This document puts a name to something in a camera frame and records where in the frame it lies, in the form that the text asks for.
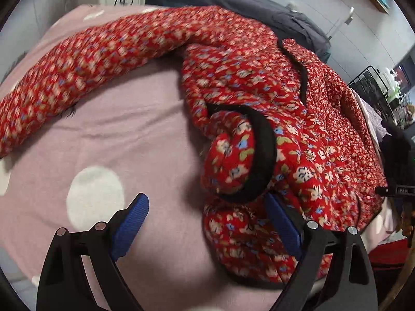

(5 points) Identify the black wire cart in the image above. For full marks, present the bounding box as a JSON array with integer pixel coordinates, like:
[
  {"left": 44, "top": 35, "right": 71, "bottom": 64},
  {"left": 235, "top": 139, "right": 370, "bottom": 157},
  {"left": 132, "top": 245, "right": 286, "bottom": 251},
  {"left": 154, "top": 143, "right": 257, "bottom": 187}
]
[{"left": 348, "top": 66, "right": 394, "bottom": 124}]

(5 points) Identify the red floral quilted jacket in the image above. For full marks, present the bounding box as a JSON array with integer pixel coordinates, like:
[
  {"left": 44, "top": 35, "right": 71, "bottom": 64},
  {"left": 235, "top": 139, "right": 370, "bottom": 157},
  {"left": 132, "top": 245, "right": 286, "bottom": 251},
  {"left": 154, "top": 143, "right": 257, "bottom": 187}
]
[{"left": 0, "top": 5, "right": 390, "bottom": 290}]

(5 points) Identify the pink polka dot blanket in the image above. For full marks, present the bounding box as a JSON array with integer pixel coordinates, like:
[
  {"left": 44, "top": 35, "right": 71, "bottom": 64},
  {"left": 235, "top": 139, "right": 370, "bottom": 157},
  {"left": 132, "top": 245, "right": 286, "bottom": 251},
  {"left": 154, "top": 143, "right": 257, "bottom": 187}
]
[{"left": 0, "top": 5, "right": 409, "bottom": 311}]

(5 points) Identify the wooden pole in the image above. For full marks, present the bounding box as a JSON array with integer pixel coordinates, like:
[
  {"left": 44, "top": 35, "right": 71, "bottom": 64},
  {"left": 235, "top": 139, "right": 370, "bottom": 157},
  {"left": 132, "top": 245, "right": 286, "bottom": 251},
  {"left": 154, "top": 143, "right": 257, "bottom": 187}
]
[{"left": 378, "top": 230, "right": 415, "bottom": 311}]

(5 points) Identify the red glossy furniture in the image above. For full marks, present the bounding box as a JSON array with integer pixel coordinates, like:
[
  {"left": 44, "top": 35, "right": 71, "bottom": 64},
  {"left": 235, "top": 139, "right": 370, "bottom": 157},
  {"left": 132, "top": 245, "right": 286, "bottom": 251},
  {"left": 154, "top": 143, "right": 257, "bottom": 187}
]
[{"left": 370, "top": 238, "right": 415, "bottom": 273}]

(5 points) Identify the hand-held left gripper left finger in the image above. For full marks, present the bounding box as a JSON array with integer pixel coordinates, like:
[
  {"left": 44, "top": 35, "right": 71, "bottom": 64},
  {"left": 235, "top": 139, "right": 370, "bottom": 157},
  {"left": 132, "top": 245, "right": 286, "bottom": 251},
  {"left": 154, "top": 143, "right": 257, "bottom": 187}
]
[{"left": 37, "top": 193, "right": 150, "bottom": 311}]

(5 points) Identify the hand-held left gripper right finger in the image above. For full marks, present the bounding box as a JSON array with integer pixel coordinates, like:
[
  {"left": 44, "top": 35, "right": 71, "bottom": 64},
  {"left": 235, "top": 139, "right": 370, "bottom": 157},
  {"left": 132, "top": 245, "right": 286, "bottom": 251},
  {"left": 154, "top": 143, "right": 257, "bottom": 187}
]
[{"left": 265, "top": 194, "right": 378, "bottom": 311}]

